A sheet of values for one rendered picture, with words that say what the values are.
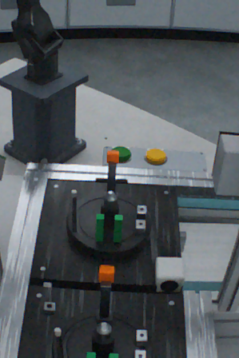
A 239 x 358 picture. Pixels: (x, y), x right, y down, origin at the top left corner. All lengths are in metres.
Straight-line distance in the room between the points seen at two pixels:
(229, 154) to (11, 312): 0.40
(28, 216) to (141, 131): 0.48
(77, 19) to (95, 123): 2.58
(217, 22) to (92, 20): 0.99
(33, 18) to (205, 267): 0.59
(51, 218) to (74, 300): 0.18
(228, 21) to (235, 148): 3.49
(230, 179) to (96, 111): 0.78
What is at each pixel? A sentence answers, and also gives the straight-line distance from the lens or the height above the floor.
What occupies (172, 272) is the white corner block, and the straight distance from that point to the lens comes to 0.79.
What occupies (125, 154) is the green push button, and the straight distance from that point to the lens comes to 1.03.
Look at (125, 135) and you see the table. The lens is 1.28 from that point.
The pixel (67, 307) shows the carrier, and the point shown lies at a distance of 0.76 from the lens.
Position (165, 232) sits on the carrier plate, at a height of 0.97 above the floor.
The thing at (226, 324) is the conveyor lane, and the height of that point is 0.93.
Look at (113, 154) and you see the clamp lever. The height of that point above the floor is 1.07.
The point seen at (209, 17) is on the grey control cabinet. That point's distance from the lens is 4.02.
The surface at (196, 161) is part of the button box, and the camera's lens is 1.05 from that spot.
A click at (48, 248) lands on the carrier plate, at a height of 0.97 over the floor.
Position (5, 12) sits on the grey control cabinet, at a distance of 3.83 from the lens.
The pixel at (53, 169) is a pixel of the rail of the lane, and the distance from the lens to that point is 1.00.
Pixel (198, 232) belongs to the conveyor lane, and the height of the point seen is 0.92.
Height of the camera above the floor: 1.58
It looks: 40 degrees down
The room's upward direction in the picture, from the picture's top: 4 degrees clockwise
